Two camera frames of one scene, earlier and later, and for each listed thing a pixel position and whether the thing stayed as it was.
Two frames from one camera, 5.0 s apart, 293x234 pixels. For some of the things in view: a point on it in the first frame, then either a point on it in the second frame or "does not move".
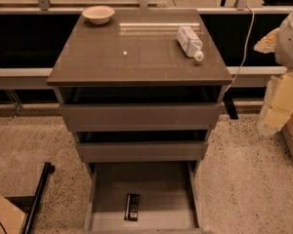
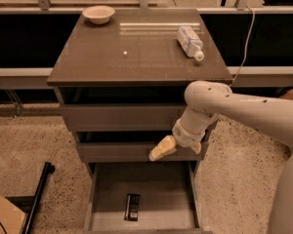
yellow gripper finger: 267,44 -> 188,135
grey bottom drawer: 151,197 does not move
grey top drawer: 141,116 does not move
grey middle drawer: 141,151 does not move
